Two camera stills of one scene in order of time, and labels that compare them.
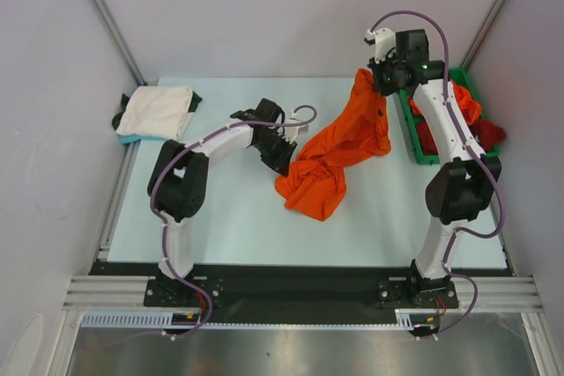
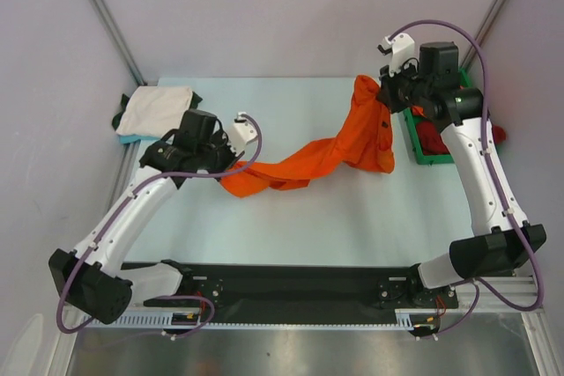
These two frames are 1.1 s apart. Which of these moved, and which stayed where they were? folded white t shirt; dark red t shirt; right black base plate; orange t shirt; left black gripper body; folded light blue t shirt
Moved: left black gripper body; orange t shirt
Stayed: dark red t shirt; folded white t shirt; right black base plate; folded light blue t shirt
